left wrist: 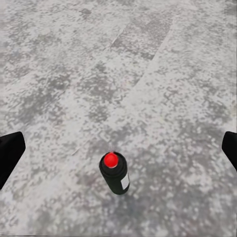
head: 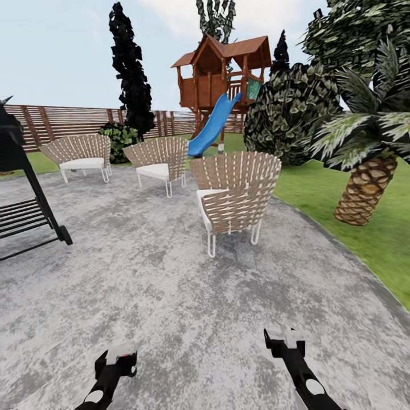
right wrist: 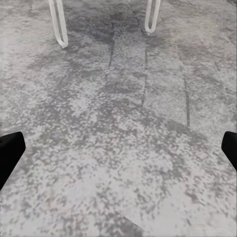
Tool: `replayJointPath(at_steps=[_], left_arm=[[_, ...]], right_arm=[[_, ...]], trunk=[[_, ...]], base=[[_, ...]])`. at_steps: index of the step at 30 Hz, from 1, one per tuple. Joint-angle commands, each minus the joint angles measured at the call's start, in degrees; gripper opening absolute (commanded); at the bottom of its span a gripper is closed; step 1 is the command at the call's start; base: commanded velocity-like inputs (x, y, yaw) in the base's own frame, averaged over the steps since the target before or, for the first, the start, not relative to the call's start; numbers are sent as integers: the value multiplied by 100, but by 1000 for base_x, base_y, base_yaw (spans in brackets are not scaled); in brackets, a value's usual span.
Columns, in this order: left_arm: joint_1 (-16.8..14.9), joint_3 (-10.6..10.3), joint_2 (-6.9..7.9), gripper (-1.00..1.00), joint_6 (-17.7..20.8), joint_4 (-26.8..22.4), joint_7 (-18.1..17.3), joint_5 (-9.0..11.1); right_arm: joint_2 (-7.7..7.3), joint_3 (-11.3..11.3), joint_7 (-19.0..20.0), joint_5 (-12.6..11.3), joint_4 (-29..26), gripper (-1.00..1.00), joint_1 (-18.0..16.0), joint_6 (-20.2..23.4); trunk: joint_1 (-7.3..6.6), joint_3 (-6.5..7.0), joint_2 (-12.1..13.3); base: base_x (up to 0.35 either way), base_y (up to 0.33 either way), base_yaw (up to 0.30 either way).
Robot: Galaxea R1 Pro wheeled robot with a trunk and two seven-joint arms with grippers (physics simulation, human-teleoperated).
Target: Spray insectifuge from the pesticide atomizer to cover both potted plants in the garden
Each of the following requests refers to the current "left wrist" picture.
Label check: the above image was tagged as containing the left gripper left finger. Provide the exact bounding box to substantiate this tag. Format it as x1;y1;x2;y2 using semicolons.
0;131;26;191

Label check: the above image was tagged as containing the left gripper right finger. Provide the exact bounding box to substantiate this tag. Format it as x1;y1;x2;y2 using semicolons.
222;131;237;170

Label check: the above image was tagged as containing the insectifuge atomizer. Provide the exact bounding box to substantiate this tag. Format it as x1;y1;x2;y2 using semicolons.
99;145;129;195

